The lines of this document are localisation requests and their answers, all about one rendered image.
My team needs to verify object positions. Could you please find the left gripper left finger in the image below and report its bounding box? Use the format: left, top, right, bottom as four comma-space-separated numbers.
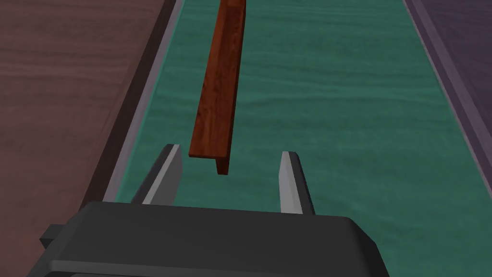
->
130, 144, 184, 206

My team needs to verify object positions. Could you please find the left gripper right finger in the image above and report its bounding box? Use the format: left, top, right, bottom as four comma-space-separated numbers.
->
279, 151, 316, 215

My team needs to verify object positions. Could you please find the brown wooden bar handle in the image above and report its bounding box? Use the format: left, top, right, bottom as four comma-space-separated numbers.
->
188, 0, 246, 176

